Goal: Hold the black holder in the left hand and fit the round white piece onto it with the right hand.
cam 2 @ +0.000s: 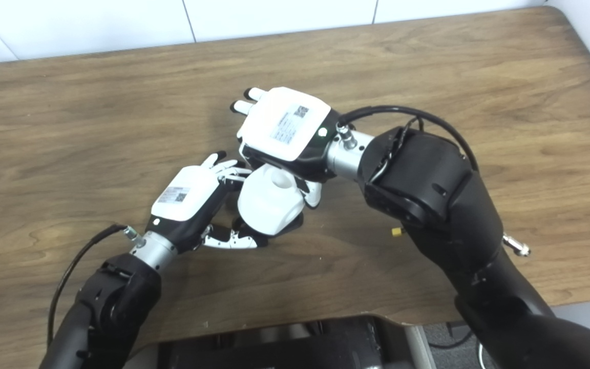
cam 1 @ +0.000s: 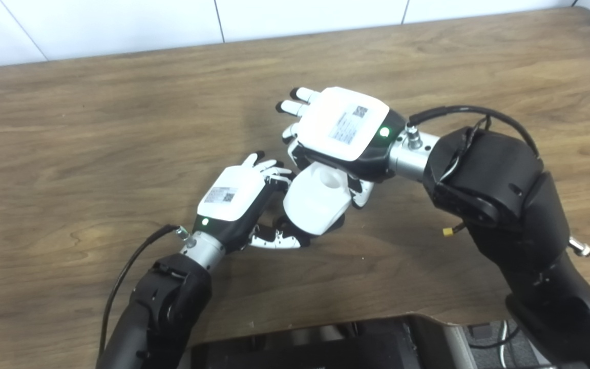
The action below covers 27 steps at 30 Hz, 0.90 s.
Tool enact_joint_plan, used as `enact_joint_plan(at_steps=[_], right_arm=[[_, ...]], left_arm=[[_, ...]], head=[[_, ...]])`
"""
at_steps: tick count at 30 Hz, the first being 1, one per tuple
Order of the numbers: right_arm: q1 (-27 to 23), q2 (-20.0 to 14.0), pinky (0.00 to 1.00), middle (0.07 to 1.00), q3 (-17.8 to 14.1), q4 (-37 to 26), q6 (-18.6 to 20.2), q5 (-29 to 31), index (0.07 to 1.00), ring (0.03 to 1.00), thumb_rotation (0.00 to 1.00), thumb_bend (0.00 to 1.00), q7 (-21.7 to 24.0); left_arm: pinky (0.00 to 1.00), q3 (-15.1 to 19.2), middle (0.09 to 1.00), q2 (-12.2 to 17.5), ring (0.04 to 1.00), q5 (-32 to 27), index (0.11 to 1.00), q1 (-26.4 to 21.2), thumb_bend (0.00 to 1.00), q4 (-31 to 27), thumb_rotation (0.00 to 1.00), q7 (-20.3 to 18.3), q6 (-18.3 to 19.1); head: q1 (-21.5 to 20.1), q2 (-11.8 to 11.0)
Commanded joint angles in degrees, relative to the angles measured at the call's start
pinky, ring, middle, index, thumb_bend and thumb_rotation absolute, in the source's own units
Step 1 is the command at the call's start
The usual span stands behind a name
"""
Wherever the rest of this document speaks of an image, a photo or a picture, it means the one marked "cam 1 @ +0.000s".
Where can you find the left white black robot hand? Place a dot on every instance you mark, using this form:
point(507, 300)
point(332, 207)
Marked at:
point(231, 200)

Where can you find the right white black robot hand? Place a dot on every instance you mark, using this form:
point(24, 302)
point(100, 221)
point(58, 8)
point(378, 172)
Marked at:
point(343, 128)

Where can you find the black plastic holder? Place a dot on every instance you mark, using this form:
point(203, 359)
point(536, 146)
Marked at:
point(287, 228)

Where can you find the round white plastic piece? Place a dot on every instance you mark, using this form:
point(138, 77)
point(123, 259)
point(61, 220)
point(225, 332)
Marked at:
point(315, 202)

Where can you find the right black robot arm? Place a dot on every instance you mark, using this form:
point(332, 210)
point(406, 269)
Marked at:
point(510, 195)

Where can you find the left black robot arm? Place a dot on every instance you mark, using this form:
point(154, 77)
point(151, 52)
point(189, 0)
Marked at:
point(162, 312)

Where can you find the small yellow connector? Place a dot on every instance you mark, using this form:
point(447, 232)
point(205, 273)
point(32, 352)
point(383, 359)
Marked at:
point(448, 231)

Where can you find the black robot torso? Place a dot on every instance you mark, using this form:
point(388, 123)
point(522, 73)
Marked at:
point(325, 346)

